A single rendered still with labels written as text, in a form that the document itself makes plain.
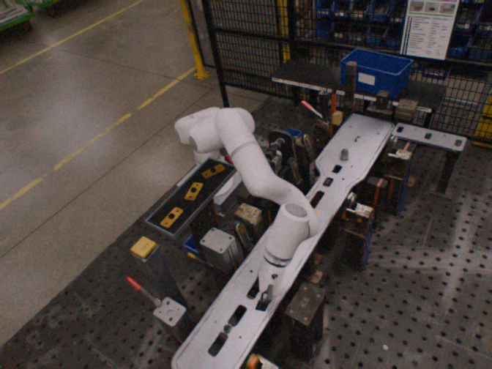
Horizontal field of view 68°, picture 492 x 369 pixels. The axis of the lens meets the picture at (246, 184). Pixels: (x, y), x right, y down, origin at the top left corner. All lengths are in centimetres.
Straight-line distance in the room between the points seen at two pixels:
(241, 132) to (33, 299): 223
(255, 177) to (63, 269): 220
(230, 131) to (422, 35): 123
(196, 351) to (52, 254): 212
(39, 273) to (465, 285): 264
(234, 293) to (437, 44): 146
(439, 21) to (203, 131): 123
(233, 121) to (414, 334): 99
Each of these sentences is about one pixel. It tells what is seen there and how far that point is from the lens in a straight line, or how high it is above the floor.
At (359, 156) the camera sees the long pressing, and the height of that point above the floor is 100.
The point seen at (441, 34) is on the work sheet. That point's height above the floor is 127.
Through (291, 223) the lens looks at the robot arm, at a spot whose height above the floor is 134.
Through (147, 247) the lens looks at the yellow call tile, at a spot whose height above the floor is 116.
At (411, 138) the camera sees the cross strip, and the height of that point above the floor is 100.
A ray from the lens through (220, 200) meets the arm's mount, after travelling 180.
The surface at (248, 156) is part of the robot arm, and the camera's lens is 102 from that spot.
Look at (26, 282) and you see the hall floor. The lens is 310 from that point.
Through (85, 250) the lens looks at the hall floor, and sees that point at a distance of 302.
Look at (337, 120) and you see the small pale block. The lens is 179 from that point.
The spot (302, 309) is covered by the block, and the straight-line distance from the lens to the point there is 117.
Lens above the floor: 208
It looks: 44 degrees down
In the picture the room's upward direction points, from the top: 11 degrees counter-clockwise
